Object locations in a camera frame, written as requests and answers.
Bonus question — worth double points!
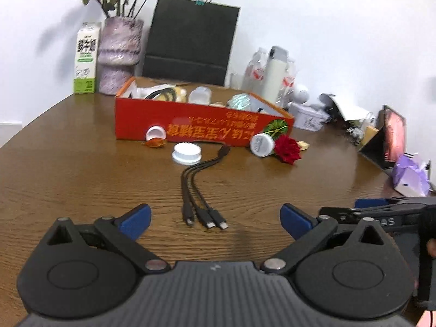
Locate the red cardboard box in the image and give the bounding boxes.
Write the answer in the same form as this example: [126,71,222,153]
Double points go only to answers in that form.
[115,76,295,148]

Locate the purple drawstring pouch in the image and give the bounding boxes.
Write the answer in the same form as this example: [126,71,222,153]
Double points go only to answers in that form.
[391,154,431,195]

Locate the wooden desk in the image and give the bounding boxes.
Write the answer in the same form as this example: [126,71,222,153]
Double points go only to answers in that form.
[0,90,436,281]

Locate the translucent cotton swab box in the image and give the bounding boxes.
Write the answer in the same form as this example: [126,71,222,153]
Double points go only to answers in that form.
[188,86,212,105]

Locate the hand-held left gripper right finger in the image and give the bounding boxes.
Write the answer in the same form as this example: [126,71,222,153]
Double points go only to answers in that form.
[261,203,388,275]

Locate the red rose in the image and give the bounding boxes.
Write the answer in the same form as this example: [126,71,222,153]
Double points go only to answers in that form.
[273,135,302,165]

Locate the black multi-head charging cable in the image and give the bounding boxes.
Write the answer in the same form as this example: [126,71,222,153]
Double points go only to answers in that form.
[180,145,231,231]

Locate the black coiled cable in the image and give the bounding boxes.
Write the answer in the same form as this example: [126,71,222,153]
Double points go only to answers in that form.
[145,88,176,102]

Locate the orange dried petals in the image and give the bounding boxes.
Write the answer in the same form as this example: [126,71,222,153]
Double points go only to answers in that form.
[142,138,168,149]

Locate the green white milk carton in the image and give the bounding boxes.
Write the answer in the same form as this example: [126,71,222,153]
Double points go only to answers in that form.
[73,22,103,95]

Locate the dark tablet with red screen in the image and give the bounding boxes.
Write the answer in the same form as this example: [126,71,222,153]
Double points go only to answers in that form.
[358,105,407,170]

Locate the white ridged bottle cap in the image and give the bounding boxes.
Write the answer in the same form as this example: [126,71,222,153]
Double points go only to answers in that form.
[172,142,202,165]

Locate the white round jar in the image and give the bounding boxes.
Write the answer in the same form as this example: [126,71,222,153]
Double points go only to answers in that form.
[250,133,275,158]

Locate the white round speaker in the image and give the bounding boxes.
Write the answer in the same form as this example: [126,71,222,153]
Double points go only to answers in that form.
[293,84,310,103]

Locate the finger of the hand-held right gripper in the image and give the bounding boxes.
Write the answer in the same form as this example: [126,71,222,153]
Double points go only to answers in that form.
[354,196,426,213]
[318,206,379,226]

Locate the white paper sheet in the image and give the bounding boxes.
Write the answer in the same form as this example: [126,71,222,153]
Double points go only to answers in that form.
[319,93,373,120]

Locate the iridescent shiny wrapper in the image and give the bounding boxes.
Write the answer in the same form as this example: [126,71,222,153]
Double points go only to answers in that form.
[225,93,253,111]

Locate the yellow small box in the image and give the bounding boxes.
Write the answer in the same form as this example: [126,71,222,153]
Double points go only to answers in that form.
[360,126,379,146]

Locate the white thermos flask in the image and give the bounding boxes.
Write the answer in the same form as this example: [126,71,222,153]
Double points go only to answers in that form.
[262,46,289,105]

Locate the black paper bag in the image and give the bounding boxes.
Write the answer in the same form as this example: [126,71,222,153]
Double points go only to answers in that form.
[141,0,241,87]

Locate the clear water bottle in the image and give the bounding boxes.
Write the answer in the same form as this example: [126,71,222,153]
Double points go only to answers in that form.
[243,48,267,93]
[281,57,298,107]

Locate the tangled black cable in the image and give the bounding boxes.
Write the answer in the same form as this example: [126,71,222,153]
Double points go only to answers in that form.
[344,122,366,144]

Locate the small white jar lid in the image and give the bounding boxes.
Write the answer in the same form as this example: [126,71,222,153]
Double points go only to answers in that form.
[145,126,167,142]

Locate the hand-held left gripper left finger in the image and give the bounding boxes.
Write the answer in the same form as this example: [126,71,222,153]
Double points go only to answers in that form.
[46,204,171,275]

